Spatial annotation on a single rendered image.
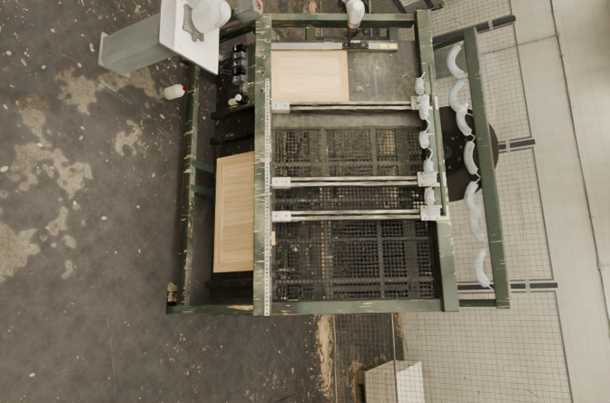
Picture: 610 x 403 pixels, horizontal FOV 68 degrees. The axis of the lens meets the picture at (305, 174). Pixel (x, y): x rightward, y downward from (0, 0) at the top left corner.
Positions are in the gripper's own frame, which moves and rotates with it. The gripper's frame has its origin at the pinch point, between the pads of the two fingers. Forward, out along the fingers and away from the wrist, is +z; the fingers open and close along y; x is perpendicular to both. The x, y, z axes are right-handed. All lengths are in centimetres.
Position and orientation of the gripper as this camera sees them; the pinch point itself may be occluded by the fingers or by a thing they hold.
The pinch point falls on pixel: (349, 39)
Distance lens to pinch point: 346.3
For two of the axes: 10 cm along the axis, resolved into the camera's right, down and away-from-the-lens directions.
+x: 0.2, 9.7, -2.5
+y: -10.0, 0.1, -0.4
